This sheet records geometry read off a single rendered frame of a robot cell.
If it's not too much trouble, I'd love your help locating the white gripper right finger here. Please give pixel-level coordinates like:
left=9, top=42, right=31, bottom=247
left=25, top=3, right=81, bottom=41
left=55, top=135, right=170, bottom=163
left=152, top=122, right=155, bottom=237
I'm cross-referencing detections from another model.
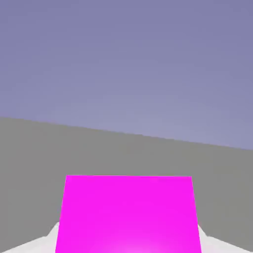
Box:
left=197, top=224, right=253, bottom=253

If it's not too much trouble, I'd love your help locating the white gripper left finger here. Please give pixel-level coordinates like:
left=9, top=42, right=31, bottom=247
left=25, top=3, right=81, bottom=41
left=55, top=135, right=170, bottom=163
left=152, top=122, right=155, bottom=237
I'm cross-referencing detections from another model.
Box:
left=0, top=221, right=60, bottom=253

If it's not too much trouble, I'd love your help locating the small magenta cube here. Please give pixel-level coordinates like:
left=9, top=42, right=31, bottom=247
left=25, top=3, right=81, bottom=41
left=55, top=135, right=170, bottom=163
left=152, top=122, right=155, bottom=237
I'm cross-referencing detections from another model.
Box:
left=55, top=174, right=203, bottom=253

